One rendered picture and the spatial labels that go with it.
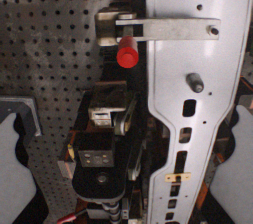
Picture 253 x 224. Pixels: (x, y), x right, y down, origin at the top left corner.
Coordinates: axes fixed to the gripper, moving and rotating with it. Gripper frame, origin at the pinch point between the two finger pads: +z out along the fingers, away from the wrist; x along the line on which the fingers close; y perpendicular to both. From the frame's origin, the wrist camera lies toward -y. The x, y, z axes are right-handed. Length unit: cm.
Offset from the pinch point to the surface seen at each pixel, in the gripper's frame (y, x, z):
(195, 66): 9.5, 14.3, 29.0
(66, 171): 33.7, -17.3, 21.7
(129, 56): -0.3, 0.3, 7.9
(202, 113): 21.9, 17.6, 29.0
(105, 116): 16.8, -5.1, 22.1
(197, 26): -0.5, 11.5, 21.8
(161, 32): 0.4, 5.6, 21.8
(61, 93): 31, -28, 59
